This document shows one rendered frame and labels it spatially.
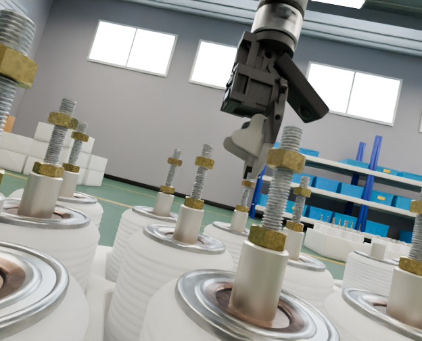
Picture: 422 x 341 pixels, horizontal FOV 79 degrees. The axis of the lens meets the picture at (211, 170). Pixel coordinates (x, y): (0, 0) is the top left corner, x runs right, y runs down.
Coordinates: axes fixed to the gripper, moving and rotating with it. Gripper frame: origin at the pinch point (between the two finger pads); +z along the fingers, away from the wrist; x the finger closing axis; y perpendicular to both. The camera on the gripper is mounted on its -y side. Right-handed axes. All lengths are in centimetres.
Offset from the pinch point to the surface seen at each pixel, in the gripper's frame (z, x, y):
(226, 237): 9.9, 4.0, 3.0
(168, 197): 6.7, 3.7, 11.7
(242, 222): 7.9, 1.1, 0.4
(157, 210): 8.7, 3.7, 12.6
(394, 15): -358, -332, -278
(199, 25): -344, -517, 38
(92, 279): 16.4, 8.9, 17.2
